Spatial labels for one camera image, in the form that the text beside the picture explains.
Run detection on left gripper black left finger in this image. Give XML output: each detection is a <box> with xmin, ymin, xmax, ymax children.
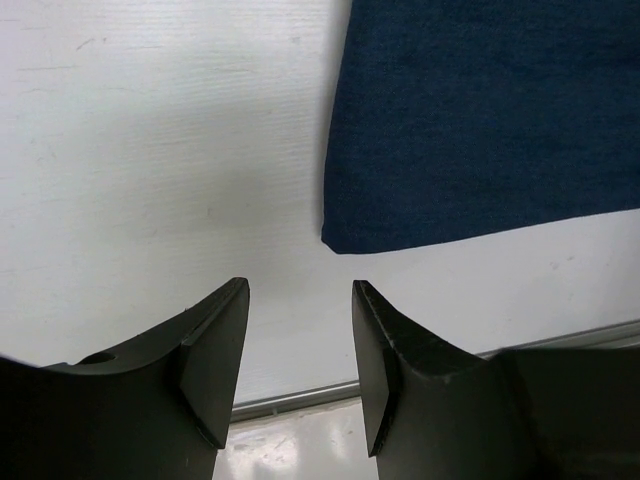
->
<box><xmin>1</xmin><ymin>278</ymin><xmax>250</xmax><ymax>479</ymax></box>

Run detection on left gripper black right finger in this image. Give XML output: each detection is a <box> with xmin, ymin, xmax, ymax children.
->
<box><xmin>352</xmin><ymin>280</ymin><xmax>639</xmax><ymax>479</ymax></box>

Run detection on dark blue denim trousers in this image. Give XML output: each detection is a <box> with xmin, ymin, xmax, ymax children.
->
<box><xmin>321</xmin><ymin>0</ymin><xmax>639</xmax><ymax>254</ymax></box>

